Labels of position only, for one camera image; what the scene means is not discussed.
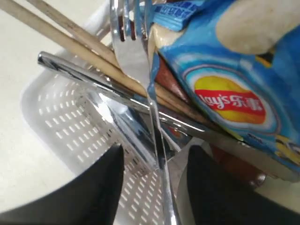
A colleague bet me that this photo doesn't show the blue Lay's chips bag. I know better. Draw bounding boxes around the blue Lay's chips bag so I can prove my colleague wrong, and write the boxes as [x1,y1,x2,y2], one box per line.
[151,0,300,173]

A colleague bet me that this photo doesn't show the silver metal fork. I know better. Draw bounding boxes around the silver metal fork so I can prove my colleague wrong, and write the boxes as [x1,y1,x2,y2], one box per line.
[110,0,181,225]

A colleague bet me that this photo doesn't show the wooden chopstick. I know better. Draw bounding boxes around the wooden chopstick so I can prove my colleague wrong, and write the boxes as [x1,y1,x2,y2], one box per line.
[0,0,218,131]
[27,0,120,68]

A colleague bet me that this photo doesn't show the white perforated plastic basket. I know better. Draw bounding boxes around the white perforated plastic basket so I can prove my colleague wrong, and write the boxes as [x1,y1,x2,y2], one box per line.
[20,0,300,225]

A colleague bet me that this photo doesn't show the silver table knife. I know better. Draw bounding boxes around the silver table knife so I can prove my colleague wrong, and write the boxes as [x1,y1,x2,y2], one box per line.
[37,52,300,182]

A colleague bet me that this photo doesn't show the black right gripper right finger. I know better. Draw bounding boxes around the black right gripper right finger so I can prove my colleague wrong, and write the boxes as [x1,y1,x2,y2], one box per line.
[187,145,300,225]

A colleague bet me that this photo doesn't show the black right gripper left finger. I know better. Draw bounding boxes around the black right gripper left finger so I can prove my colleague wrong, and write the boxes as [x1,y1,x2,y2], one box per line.
[0,144,124,225]

